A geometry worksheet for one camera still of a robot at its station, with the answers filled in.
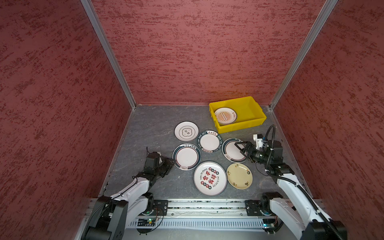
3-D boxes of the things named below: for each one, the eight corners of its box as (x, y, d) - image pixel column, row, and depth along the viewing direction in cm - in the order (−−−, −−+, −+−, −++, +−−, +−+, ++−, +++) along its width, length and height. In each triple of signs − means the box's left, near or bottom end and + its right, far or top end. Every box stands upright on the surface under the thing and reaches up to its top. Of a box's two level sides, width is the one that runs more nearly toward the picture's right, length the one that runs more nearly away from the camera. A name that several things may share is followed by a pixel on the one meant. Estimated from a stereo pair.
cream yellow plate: (228, 189, 82) (228, 188, 81) (224, 164, 91) (225, 163, 90) (254, 189, 82) (255, 188, 81) (248, 164, 91) (249, 163, 90)
